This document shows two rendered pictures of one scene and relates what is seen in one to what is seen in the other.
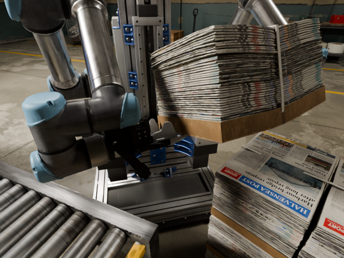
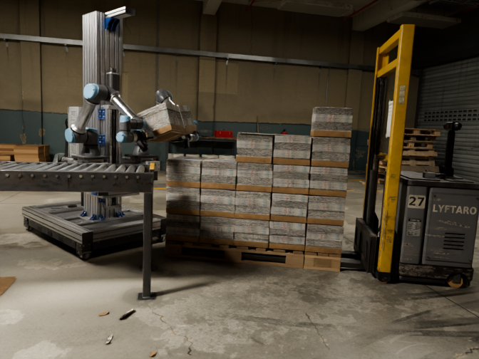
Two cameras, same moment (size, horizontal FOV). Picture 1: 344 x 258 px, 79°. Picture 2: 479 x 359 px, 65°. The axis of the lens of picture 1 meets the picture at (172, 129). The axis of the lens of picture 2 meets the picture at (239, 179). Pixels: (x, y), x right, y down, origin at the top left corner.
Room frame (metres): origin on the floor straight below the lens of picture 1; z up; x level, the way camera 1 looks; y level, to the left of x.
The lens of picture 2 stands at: (-2.32, 1.18, 1.08)
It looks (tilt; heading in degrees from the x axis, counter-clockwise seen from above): 7 degrees down; 324
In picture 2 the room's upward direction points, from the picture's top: 3 degrees clockwise
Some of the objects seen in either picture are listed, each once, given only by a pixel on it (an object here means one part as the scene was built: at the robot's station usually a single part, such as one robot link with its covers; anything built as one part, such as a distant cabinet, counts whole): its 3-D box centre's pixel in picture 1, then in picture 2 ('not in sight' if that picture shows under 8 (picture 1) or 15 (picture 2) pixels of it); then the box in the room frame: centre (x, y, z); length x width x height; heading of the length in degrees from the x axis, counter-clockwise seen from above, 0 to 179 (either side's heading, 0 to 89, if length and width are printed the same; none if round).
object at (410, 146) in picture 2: not in sight; (400, 156); (2.67, -7.10, 0.65); 1.33 x 0.94 x 1.30; 70
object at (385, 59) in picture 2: not in sight; (374, 149); (-0.28, -1.77, 0.97); 0.09 x 0.09 x 1.75; 47
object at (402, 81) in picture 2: not in sight; (394, 152); (-0.76, -1.32, 0.97); 0.09 x 0.09 x 1.75; 47
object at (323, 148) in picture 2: not in sight; (325, 187); (-0.23, -1.23, 0.65); 0.39 x 0.30 x 1.29; 137
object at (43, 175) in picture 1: (62, 159); (125, 137); (0.37, 0.25, 1.00); 0.11 x 0.08 x 0.09; 120
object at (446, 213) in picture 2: not in sight; (423, 223); (-0.77, -1.82, 0.40); 0.69 x 0.55 x 0.80; 137
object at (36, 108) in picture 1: (59, 120); (127, 123); (0.38, 0.23, 1.10); 0.11 x 0.08 x 0.11; 112
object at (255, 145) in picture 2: not in sight; (256, 147); (0.18, -0.80, 0.95); 0.38 x 0.29 x 0.23; 137
